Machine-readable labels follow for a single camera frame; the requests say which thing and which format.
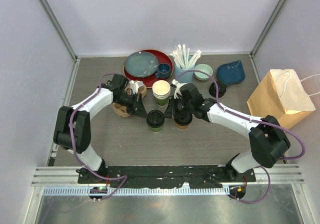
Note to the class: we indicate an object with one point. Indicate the red round tray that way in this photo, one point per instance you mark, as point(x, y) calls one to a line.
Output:
point(149, 81)

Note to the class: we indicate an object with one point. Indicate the brown paper takeout bag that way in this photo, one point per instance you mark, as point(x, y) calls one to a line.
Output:
point(282, 95)

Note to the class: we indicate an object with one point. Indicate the aluminium front rail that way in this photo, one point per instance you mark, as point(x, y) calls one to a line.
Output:
point(72, 181)

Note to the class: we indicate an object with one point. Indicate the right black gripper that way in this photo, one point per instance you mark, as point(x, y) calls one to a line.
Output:
point(168, 113)

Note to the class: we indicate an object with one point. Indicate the stack of black lids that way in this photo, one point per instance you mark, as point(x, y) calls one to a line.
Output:
point(221, 89)

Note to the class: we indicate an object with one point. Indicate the cardboard cup carrier tray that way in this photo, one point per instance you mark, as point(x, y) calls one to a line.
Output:
point(129, 101)

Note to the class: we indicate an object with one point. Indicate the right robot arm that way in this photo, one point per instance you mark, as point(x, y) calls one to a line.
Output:
point(268, 142)

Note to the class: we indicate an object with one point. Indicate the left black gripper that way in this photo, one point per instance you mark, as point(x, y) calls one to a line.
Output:
point(138, 109)

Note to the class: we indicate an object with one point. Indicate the single brown paper cup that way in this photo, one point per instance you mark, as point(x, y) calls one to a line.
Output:
point(181, 127)

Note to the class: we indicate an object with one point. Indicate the light blue straw holder cup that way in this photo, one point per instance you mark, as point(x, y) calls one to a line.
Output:
point(181, 75)

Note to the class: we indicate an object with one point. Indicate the black lid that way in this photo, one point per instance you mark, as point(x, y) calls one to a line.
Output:
point(155, 119)
point(184, 119)

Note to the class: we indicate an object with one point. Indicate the dark blue ceramic mug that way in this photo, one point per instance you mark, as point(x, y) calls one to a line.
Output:
point(163, 71)

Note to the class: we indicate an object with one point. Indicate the mint green ceramic bowl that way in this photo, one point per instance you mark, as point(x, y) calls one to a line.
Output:
point(204, 71)

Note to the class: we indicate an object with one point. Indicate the green paper cup stack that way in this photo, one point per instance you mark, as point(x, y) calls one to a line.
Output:
point(161, 90)

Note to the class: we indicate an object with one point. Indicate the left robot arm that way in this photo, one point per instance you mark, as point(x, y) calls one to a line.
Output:
point(73, 124)

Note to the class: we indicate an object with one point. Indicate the grey-blue ceramic plate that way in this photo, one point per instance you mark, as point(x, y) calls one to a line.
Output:
point(141, 64)

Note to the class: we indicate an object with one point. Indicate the dark blue leaf plate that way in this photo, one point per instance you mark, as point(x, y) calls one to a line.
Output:
point(231, 73)

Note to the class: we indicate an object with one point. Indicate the single green paper cup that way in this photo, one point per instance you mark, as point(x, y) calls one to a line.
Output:
point(156, 129)

